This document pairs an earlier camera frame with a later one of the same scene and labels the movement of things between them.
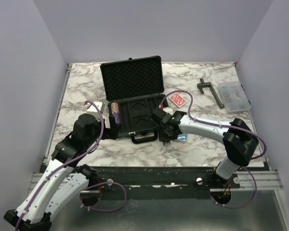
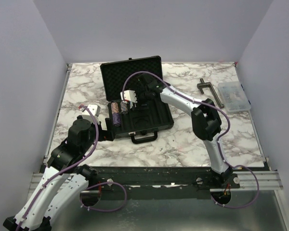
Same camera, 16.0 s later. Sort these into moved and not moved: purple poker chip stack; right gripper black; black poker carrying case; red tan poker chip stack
Moved: right gripper black
Not moved: purple poker chip stack; black poker carrying case; red tan poker chip stack
